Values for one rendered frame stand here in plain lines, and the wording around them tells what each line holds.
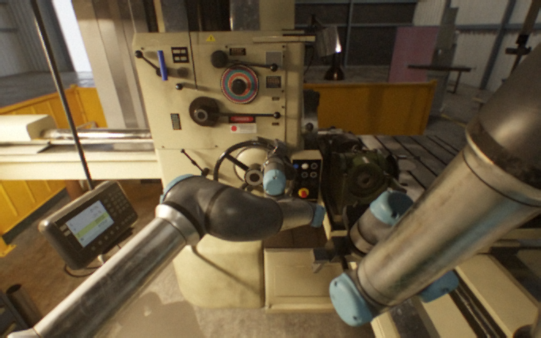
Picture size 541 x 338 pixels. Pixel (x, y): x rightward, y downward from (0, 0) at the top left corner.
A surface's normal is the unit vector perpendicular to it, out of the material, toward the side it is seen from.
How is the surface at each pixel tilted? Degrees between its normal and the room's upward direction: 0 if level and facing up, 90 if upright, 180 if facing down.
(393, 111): 90
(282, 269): 90
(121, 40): 90
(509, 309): 0
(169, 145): 90
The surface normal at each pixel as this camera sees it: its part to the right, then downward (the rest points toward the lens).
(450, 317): -0.01, -0.89
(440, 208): -0.95, 0.11
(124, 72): 0.00, 0.46
